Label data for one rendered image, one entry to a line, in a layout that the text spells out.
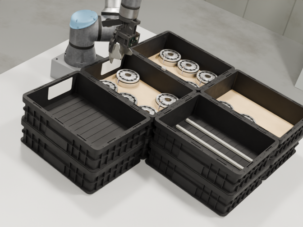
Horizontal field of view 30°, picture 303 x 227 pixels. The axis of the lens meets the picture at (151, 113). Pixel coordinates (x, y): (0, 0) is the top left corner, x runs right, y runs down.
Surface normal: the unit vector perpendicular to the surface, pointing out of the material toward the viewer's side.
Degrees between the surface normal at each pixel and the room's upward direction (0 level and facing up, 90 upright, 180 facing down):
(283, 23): 90
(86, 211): 0
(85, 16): 9
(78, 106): 0
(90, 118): 0
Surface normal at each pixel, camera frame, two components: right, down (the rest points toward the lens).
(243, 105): 0.18, -0.79
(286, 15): -0.54, 0.43
